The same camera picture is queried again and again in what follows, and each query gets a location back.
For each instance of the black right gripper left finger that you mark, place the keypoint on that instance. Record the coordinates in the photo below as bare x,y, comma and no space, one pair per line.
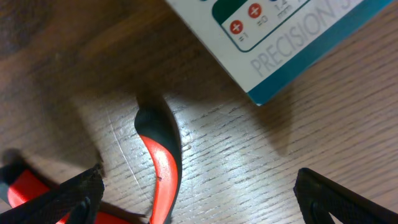
77,199

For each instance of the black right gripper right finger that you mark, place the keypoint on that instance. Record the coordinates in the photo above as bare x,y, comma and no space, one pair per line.
321,199

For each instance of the red black handled pliers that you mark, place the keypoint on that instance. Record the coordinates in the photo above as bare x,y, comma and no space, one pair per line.
154,125

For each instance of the white teal screwdriver set box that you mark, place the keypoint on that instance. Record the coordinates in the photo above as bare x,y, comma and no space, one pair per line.
266,44

